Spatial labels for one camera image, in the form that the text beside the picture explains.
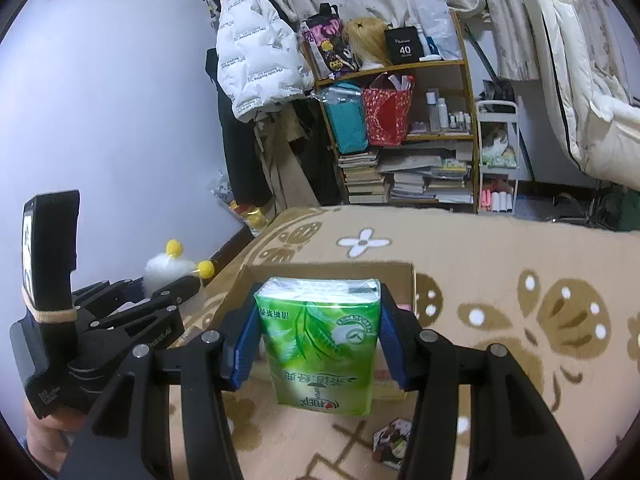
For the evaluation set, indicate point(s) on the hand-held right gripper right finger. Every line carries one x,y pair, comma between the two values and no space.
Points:
397,350

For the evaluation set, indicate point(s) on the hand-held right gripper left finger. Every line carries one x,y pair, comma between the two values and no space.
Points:
242,355

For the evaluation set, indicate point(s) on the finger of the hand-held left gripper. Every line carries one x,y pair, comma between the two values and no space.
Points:
110,292
160,300

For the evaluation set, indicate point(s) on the white fluffy toy yellow pompoms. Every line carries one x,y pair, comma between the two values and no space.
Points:
165,267

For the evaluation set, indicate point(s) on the cardboard box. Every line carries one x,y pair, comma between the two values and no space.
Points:
395,285

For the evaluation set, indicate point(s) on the green tissue pack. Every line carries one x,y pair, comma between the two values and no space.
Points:
320,340

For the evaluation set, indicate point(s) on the white brown soft toy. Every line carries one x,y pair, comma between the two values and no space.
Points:
497,145

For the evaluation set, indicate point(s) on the person's left hand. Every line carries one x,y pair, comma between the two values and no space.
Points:
50,440

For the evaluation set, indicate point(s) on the printed hexagonal badge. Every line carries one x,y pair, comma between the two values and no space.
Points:
392,445

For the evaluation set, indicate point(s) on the pile of plastic packets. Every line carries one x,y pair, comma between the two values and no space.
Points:
245,205

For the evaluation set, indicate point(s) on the beige brown patterned blanket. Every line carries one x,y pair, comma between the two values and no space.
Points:
500,260

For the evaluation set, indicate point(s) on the black coat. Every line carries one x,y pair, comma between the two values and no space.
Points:
245,160

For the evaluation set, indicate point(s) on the pile of books and papers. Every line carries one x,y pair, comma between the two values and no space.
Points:
430,180

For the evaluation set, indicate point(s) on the stack of books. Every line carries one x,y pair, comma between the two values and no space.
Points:
362,180

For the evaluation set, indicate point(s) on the row of pink white bottles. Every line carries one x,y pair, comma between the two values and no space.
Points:
495,201

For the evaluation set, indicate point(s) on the beige cardboard sheets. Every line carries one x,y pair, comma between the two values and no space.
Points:
295,175

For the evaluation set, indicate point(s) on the pale green packets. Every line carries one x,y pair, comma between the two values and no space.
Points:
497,161

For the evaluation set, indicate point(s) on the white trolley cart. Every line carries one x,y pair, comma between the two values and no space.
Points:
515,160

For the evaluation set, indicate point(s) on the red patterned bag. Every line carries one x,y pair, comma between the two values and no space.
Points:
387,115

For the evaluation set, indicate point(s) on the black chair base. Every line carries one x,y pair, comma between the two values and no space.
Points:
585,207

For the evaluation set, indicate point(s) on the row of small cosmetic bottles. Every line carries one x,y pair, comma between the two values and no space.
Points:
460,122

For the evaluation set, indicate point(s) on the teal bag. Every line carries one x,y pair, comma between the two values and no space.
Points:
345,120

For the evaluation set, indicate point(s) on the white bottle grey cap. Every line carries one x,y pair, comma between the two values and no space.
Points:
443,117

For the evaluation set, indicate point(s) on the tall white bottle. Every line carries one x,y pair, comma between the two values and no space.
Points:
432,112

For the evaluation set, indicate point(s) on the white puffer jacket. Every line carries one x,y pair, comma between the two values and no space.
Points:
255,50

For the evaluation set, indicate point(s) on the wooden shelf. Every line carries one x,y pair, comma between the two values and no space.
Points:
467,90

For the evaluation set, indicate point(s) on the dark green bag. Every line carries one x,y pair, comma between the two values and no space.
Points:
627,210

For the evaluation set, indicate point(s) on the black dustpan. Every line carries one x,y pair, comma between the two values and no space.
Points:
500,90

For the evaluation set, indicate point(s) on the black box white print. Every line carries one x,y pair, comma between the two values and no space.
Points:
405,47

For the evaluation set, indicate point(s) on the printed pink black tote bag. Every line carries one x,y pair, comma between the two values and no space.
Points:
325,40

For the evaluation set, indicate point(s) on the blonde wig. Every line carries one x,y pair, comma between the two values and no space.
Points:
367,40

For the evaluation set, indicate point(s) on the white plastic bag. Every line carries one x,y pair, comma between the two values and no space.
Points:
437,20

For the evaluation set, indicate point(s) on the white duvet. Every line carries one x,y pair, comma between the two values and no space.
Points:
590,75

